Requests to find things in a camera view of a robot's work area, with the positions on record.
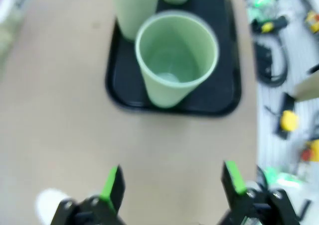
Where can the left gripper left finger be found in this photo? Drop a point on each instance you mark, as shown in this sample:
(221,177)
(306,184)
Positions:
(113,185)

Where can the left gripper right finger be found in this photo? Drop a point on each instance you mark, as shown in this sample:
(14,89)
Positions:
(233,182)

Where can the grey slotted aluminium platform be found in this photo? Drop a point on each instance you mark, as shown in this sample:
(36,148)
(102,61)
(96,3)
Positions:
(269,140)

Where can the white cylindrical air purifier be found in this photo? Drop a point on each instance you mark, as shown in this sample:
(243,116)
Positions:
(48,201)

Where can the yellow knob on black base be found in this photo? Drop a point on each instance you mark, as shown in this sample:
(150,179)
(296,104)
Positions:
(289,120)

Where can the black plastic serving tray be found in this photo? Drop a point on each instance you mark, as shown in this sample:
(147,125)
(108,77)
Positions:
(219,60)

